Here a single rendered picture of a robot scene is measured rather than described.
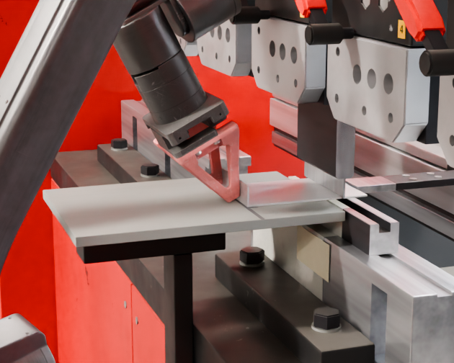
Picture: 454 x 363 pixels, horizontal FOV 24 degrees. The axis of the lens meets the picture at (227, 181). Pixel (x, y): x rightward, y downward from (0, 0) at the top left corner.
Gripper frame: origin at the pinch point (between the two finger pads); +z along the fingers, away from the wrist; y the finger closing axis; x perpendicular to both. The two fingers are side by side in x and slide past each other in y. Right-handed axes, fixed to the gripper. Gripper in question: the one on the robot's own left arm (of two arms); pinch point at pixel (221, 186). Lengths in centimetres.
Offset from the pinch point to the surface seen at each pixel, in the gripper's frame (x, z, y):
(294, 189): -6.4, 4.3, -0.6
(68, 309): 22, 32, 72
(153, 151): -3, 11, 58
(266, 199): -2.7, 2.4, -3.5
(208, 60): -10.1, -5.6, 24.9
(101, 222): 12.6, -5.3, -5.6
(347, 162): -11.5, 2.8, -5.2
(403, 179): -17.4, 9.7, -1.1
